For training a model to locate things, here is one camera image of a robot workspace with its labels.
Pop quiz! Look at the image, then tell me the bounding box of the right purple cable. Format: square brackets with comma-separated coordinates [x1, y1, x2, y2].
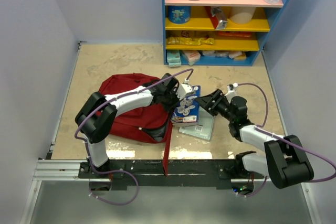
[227, 82, 336, 198]

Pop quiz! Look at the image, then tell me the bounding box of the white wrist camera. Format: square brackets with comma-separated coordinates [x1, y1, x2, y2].
[176, 83, 195, 101]
[225, 83, 238, 100]

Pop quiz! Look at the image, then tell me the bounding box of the purple cable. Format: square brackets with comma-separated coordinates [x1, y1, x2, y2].
[227, 82, 336, 198]
[73, 68, 195, 205]

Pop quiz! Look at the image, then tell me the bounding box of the red student backpack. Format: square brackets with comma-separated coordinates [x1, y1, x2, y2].
[99, 73, 173, 175]

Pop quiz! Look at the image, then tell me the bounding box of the blue shelf unit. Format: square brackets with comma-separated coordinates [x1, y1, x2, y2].
[162, 0, 289, 66]

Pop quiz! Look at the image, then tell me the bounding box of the blue cartoon tin can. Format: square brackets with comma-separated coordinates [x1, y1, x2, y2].
[167, 6, 191, 24]

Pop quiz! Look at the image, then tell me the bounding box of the teal tissue box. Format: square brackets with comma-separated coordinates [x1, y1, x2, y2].
[166, 50, 181, 68]

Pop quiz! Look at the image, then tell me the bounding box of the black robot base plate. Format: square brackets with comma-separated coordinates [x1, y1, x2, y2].
[78, 159, 262, 190]

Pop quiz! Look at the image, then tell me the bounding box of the silver grey laptop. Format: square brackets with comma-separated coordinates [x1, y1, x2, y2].
[179, 108, 214, 142]

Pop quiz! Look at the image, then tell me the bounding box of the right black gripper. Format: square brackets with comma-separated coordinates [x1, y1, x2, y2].
[193, 89, 235, 123]

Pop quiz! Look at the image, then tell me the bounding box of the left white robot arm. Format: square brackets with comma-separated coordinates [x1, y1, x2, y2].
[75, 73, 180, 178]

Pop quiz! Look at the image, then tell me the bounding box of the blue book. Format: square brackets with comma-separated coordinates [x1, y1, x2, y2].
[171, 86, 201, 127]

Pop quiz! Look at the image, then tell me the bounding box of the white orange tissue pack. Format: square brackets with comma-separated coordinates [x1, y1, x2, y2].
[181, 50, 201, 66]

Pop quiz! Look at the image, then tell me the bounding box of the white cylindrical container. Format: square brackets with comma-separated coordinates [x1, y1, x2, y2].
[229, 6, 256, 24]

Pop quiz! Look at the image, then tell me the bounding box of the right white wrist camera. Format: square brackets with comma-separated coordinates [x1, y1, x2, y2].
[225, 83, 238, 100]

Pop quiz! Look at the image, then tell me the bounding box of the aluminium frame rail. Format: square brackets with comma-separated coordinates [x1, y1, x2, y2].
[33, 158, 268, 182]

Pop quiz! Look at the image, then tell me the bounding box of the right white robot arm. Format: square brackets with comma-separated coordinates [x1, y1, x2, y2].
[195, 90, 314, 189]

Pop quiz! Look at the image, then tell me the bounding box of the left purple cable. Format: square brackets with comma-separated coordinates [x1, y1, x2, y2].
[73, 68, 195, 205]

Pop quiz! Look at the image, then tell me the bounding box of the yellow snack packet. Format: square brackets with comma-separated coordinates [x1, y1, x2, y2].
[166, 37, 215, 46]

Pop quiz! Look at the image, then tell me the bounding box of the yellow sponge pack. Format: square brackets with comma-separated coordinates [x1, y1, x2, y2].
[234, 52, 247, 61]

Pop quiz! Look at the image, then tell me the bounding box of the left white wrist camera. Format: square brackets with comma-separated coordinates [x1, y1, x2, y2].
[176, 83, 195, 101]

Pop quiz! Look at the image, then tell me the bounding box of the red silver snack bag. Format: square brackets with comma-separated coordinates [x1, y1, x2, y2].
[210, 6, 228, 30]

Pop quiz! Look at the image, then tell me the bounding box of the orange flat box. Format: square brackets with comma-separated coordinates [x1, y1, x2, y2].
[216, 31, 254, 38]

